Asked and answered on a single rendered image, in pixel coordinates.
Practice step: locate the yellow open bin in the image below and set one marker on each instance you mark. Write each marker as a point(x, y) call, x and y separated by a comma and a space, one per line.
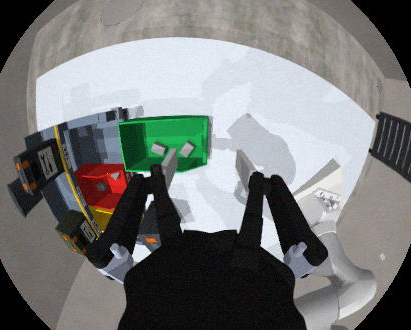
point(101, 218)

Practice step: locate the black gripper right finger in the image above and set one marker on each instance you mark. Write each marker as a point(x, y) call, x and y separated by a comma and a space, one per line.
point(305, 252)

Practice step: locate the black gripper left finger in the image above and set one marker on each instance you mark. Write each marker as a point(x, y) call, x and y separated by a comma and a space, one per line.
point(112, 252)

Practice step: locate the red open bin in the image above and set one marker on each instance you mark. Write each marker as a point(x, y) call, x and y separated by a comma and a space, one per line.
point(98, 173)

